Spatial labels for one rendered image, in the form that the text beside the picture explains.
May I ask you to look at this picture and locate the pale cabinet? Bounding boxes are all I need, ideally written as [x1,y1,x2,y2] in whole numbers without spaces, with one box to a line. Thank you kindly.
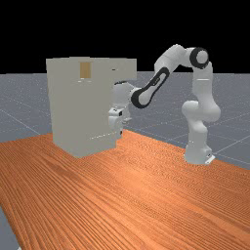
[45,57,120,159]

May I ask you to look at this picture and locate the pale cabinet drawer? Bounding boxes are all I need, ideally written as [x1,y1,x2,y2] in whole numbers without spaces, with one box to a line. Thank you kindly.
[108,58,138,83]

